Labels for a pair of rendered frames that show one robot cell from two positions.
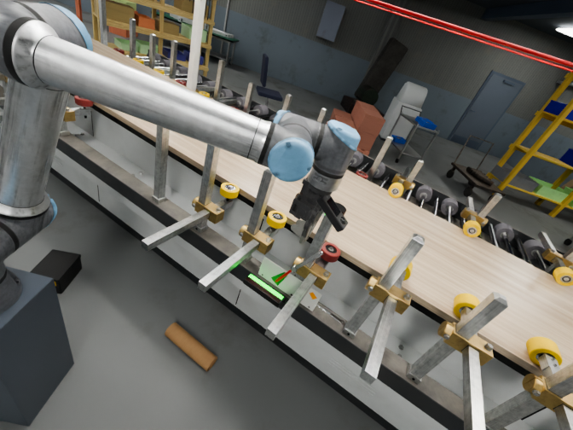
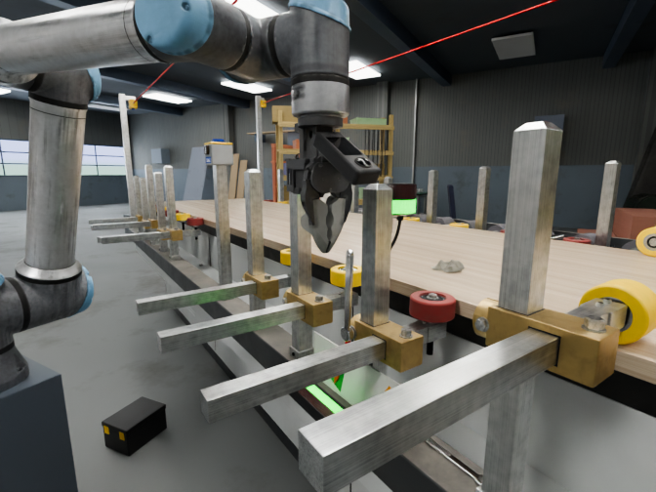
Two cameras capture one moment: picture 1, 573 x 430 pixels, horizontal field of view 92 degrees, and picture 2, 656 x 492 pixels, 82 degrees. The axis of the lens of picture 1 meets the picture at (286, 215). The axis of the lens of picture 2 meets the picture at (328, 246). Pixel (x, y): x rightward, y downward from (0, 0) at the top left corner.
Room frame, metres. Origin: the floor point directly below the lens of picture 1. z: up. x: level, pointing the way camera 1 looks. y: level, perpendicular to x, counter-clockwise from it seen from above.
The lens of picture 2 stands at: (0.23, -0.44, 1.12)
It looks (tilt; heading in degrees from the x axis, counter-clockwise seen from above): 11 degrees down; 37
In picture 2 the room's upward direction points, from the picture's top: straight up
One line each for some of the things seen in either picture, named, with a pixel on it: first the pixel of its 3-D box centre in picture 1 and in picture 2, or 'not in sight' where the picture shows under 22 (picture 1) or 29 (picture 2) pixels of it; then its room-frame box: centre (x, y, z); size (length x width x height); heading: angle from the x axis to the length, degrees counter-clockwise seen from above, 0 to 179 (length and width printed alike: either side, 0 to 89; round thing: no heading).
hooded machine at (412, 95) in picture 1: (402, 113); not in sight; (7.08, -1.67, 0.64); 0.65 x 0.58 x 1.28; 6
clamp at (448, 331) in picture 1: (464, 340); not in sight; (0.61, -0.63, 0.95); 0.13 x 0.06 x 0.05; 71
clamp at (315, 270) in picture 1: (310, 270); (384, 338); (0.77, -0.16, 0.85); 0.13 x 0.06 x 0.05; 71
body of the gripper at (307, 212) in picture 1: (311, 200); (317, 158); (0.72, -0.06, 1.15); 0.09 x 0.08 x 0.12; 71
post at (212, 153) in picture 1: (205, 192); (255, 256); (0.93, 0.34, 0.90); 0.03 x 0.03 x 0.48; 71
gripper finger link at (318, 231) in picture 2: (298, 230); (311, 225); (0.70, -0.05, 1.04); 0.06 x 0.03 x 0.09; 71
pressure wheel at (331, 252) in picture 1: (326, 258); (430, 324); (0.86, -0.21, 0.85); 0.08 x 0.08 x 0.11
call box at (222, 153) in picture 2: not in sight; (219, 154); (1.02, 0.58, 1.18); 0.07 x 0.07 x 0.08; 71
